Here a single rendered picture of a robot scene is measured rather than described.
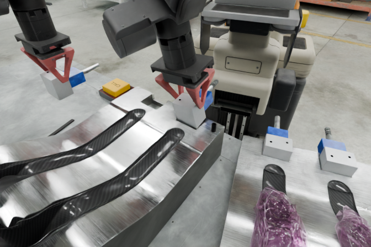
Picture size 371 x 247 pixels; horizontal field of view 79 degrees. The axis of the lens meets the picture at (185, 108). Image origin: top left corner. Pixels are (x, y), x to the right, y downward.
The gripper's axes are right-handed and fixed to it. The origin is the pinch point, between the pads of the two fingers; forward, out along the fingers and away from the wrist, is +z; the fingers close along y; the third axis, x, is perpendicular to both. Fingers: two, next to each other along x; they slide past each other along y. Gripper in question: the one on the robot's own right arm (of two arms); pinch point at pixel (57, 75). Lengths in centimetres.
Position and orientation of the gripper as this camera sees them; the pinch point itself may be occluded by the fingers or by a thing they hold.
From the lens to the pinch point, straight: 59.3
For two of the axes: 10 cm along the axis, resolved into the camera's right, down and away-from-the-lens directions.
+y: 8.0, 3.8, -4.6
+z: 0.0, 7.8, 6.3
